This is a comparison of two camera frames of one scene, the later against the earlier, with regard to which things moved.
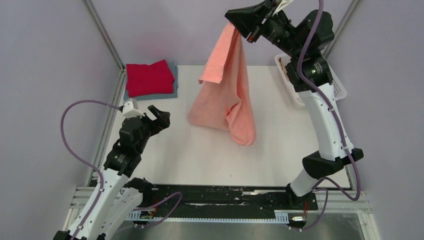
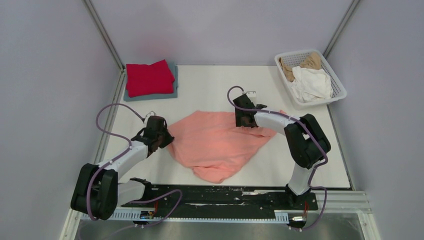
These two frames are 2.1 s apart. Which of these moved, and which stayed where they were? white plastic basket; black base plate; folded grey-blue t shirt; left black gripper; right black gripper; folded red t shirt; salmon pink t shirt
Moved: right black gripper; left black gripper; salmon pink t shirt
Stayed: folded red t shirt; black base plate; folded grey-blue t shirt; white plastic basket
